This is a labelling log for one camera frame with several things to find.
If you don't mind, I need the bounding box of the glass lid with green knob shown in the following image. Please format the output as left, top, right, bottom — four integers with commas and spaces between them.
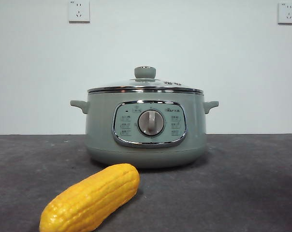
87, 66, 204, 94

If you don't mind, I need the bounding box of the yellow corn cob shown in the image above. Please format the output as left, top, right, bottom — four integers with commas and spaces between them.
39, 163, 141, 232

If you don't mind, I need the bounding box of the pale green electric pot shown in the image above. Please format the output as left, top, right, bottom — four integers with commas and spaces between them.
70, 90, 219, 169

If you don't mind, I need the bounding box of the white wall socket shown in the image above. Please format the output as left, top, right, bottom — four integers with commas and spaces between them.
68, 0, 90, 24
277, 2, 292, 25

